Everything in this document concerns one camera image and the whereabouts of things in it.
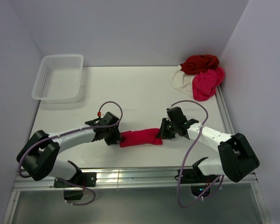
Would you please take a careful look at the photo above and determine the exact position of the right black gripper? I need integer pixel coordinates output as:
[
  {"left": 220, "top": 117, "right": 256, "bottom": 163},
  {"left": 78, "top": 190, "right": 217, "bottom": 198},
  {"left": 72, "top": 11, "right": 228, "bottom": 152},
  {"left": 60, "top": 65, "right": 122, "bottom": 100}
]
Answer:
[{"left": 156, "top": 118, "right": 178, "bottom": 140}]

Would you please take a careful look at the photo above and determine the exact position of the bright red t-shirt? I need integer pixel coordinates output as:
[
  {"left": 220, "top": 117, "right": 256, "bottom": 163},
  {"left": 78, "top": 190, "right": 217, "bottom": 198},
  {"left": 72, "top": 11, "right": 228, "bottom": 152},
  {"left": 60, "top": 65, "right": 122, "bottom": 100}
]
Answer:
[{"left": 119, "top": 128, "right": 162, "bottom": 147}]

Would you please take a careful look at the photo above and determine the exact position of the white plastic mesh basket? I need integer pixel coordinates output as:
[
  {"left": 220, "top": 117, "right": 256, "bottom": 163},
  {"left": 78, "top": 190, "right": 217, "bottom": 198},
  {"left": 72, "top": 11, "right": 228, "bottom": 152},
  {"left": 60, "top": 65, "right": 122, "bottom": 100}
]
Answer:
[{"left": 32, "top": 54, "right": 84, "bottom": 103}]

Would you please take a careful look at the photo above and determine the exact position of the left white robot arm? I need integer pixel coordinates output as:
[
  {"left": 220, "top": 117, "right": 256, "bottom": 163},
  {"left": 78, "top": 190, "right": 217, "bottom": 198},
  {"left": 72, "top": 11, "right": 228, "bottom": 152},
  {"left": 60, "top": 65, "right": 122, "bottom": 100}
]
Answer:
[{"left": 16, "top": 112, "right": 121, "bottom": 186}]

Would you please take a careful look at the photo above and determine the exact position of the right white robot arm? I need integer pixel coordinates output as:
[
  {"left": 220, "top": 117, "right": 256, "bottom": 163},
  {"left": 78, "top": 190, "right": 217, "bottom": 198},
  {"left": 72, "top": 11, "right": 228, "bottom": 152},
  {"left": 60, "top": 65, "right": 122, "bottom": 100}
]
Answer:
[{"left": 156, "top": 106, "right": 260, "bottom": 184}]

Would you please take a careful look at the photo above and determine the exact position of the white t-shirt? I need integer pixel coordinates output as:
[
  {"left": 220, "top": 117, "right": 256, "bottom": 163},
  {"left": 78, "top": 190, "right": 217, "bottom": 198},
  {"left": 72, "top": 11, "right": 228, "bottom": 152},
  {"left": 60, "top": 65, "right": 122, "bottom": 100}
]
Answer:
[{"left": 168, "top": 65, "right": 195, "bottom": 97}]

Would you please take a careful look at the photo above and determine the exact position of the pink t-shirt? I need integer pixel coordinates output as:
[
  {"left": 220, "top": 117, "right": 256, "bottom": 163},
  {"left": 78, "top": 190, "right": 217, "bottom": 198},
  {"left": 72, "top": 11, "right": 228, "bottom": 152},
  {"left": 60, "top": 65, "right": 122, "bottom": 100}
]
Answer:
[{"left": 192, "top": 67, "right": 225, "bottom": 101}]

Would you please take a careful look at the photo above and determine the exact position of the dark red t-shirt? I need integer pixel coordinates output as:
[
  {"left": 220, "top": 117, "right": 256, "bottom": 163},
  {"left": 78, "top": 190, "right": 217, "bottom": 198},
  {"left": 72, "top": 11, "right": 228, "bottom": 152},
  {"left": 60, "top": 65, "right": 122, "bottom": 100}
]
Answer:
[{"left": 180, "top": 55, "right": 219, "bottom": 75}]

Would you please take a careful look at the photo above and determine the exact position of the aluminium mounting rail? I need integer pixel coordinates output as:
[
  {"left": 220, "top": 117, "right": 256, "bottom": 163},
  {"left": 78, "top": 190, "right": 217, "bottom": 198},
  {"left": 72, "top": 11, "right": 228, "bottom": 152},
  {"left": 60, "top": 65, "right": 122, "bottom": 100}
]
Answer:
[{"left": 13, "top": 164, "right": 259, "bottom": 192}]

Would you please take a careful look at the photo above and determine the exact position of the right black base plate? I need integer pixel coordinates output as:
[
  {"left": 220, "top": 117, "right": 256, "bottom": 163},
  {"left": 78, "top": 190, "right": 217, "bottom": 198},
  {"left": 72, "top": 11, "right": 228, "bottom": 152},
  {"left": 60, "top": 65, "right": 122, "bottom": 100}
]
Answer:
[{"left": 180, "top": 168, "right": 217, "bottom": 184}]

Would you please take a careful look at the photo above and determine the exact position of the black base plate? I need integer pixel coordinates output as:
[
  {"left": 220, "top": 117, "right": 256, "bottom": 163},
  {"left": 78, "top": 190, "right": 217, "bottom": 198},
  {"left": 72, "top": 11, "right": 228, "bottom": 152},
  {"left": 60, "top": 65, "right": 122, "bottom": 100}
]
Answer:
[
  {"left": 180, "top": 168, "right": 217, "bottom": 184},
  {"left": 54, "top": 172, "right": 97, "bottom": 188}
]

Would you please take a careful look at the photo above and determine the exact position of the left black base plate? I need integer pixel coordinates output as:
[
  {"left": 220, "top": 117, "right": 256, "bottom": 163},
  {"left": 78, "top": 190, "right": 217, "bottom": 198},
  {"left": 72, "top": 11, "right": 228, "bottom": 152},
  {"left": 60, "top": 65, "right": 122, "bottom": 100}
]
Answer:
[{"left": 54, "top": 172, "right": 97, "bottom": 188}]

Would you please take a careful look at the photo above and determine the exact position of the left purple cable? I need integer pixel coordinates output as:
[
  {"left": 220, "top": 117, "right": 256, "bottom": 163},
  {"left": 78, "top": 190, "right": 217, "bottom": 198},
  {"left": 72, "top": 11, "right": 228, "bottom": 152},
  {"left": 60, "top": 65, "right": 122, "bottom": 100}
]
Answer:
[{"left": 17, "top": 101, "right": 124, "bottom": 206}]

